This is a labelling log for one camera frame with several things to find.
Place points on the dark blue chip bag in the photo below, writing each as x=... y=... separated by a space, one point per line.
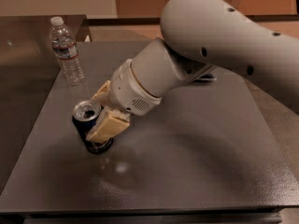
x=206 y=78

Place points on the clear plastic water bottle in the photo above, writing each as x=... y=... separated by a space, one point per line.
x=64 y=46

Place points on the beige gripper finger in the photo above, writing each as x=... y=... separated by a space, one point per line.
x=110 y=123
x=102 y=95

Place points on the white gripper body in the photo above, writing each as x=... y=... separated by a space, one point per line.
x=128 y=89

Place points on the blue pepsi can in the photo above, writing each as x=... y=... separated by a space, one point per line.
x=84 y=117

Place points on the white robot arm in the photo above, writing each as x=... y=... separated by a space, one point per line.
x=197 y=36

